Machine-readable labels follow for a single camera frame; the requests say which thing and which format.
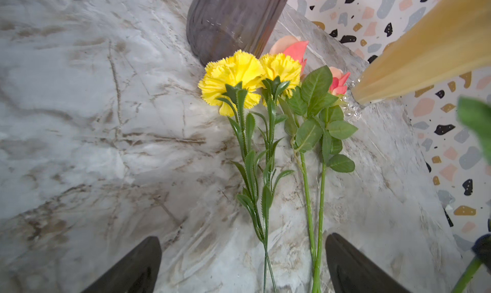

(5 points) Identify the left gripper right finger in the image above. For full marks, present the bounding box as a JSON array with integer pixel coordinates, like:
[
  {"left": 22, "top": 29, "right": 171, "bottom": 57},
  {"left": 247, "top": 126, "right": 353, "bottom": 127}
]
[{"left": 326, "top": 233, "right": 409, "bottom": 293}]

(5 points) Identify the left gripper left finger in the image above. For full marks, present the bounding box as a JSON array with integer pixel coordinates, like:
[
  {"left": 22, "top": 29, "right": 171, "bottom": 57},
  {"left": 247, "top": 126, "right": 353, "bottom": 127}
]
[{"left": 83, "top": 236, "right": 162, "bottom": 293}]

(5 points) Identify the pink rose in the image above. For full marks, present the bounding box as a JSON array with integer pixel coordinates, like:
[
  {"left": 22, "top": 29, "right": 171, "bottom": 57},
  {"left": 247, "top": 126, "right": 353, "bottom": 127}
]
[
  {"left": 452, "top": 96, "right": 490, "bottom": 292},
  {"left": 269, "top": 35, "right": 317, "bottom": 276},
  {"left": 290, "top": 66, "right": 358, "bottom": 292}
]

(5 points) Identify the yellow carnation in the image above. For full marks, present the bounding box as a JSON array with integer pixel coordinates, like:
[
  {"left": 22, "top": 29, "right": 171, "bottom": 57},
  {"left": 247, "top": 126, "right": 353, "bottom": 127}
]
[
  {"left": 198, "top": 50, "right": 276, "bottom": 284},
  {"left": 260, "top": 54, "right": 301, "bottom": 292}
]

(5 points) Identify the yellow ruffled glass vase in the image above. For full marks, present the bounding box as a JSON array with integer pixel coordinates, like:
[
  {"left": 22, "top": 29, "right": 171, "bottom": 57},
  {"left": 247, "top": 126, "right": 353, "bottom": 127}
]
[{"left": 352, "top": 0, "right": 490, "bottom": 104}]

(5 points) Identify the purple glass vase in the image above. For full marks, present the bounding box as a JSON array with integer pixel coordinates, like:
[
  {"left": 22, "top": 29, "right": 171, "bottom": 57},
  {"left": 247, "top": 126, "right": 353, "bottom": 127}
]
[{"left": 186, "top": 0, "right": 288, "bottom": 66}]

